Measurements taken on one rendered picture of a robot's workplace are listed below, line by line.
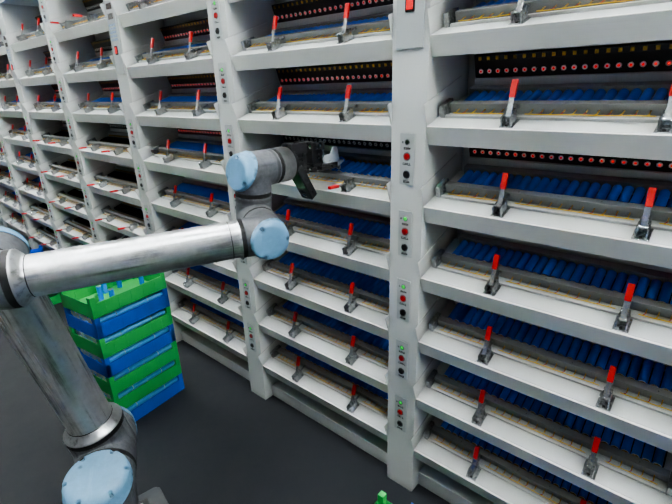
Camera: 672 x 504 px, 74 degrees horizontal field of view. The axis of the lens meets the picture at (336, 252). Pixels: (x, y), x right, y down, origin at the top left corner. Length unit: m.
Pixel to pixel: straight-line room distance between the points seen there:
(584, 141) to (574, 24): 0.20
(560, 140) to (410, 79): 0.35
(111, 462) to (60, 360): 0.28
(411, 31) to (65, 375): 1.13
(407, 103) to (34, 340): 1.01
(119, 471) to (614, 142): 1.28
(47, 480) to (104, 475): 0.64
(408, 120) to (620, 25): 0.43
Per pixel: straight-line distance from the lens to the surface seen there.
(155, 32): 2.23
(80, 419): 1.36
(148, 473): 1.80
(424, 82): 1.08
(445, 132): 1.06
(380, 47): 1.15
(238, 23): 1.59
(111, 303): 1.77
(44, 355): 1.25
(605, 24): 0.96
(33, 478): 1.97
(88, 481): 1.32
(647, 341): 1.04
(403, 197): 1.14
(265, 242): 0.99
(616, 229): 1.01
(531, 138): 0.99
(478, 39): 1.03
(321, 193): 1.31
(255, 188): 1.10
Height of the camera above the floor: 1.21
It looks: 20 degrees down
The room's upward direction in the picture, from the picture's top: 2 degrees counter-clockwise
